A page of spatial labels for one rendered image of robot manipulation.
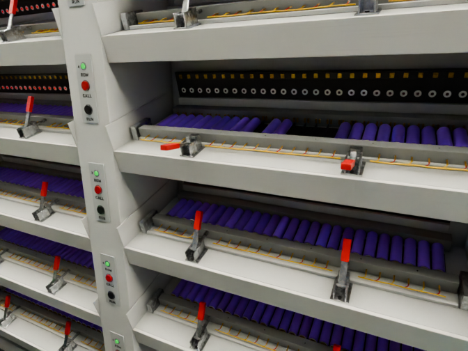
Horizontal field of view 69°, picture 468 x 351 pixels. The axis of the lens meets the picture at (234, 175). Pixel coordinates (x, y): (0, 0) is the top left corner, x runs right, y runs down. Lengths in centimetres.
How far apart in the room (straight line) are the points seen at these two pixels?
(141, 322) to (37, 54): 60
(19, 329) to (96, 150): 74
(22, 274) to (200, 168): 72
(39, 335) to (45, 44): 83
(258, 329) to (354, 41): 55
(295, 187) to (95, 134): 39
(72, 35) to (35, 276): 67
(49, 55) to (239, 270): 55
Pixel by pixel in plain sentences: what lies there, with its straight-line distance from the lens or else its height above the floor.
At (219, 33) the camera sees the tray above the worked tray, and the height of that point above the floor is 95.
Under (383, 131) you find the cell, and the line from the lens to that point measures 58.
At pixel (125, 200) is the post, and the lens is 72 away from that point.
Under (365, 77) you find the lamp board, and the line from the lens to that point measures 63.
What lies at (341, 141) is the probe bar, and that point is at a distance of 53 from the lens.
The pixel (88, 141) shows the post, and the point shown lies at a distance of 72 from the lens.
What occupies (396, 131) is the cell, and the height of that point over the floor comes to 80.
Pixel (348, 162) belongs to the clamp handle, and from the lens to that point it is 43.
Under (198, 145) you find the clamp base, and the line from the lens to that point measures 59.
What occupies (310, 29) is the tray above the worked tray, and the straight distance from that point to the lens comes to 48.
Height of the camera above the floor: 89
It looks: 16 degrees down
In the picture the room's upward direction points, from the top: straight up
